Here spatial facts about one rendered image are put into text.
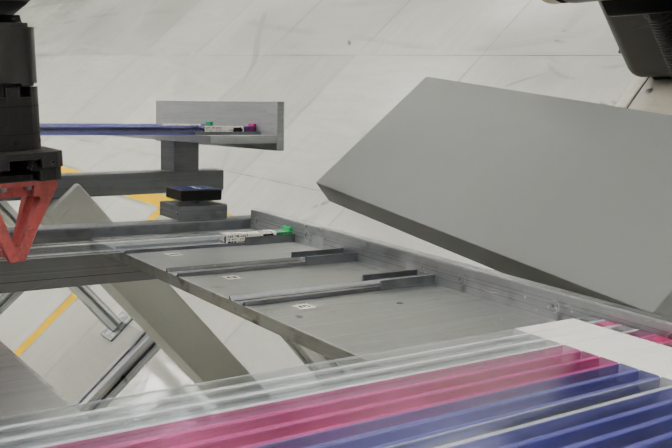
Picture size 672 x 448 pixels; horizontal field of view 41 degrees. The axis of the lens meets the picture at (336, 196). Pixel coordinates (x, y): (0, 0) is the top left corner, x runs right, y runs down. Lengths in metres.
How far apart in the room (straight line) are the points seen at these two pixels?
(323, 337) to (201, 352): 0.74
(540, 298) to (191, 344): 0.71
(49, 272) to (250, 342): 1.29
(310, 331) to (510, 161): 0.53
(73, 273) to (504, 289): 0.45
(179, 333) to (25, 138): 0.57
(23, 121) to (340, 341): 0.35
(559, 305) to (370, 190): 0.54
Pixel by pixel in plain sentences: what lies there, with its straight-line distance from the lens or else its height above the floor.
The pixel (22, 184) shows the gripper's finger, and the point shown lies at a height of 0.97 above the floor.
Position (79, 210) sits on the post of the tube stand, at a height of 0.79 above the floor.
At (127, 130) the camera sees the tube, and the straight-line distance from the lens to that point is 1.13.
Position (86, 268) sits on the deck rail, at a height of 0.83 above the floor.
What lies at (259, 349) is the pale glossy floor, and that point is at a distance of 2.15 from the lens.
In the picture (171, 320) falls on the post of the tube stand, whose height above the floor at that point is 0.58.
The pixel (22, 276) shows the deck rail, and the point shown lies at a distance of 0.94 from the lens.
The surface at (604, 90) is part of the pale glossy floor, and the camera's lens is 2.26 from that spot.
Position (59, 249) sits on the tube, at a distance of 0.85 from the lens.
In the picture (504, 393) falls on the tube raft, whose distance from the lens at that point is 0.49.
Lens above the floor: 1.20
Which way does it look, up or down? 29 degrees down
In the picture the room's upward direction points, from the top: 36 degrees counter-clockwise
